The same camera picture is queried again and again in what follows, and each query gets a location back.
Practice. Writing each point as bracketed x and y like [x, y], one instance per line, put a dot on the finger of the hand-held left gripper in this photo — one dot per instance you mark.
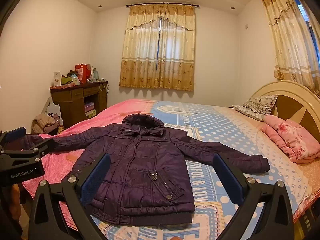
[15, 132]
[27, 152]

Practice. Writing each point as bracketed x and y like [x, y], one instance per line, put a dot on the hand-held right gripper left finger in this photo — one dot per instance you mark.
[96, 177]

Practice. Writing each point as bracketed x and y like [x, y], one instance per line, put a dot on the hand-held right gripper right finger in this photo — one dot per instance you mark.
[228, 177]

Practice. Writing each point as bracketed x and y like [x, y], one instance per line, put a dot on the purple quilted jacket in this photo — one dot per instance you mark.
[140, 165]

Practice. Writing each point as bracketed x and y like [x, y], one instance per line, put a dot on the person's left forearm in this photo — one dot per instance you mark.
[15, 200]

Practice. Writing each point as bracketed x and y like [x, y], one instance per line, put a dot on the white paper bag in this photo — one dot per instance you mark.
[53, 111]

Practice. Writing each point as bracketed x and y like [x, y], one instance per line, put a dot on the bed with pink-blue sheet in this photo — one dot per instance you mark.
[225, 130]

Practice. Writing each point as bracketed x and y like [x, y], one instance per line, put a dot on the brown wooden desk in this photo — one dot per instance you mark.
[75, 100]

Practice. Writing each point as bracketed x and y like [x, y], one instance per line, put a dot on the white card box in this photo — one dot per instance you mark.
[57, 78]

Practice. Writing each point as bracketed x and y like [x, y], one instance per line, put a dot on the stacked boxes in desk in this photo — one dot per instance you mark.
[90, 108]

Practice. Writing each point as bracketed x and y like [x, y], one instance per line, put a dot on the green cloth bundle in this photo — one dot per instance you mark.
[66, 80]

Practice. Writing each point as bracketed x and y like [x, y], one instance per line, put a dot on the grey patterned pillow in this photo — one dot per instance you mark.
[258, 106]

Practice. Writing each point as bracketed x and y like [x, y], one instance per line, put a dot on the pink folded blanket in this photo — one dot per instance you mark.
[295, 137]

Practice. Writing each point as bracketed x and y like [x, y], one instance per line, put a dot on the light blue cloth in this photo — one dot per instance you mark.
[75, 80]

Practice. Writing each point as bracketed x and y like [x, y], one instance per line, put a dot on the red gift bag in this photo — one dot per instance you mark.
[82, 72]

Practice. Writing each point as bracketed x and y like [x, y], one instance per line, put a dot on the cream and brown bed headboard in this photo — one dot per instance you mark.
[292, 105]

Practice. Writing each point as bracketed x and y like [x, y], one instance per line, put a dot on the wide beige floral curtain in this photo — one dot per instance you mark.
[157, 55]

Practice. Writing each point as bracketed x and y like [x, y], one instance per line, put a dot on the narrow beige floral curtain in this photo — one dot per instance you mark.
[287, 35]

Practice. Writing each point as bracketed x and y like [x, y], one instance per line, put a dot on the long dark curtain rod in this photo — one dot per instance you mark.
[162, 4]

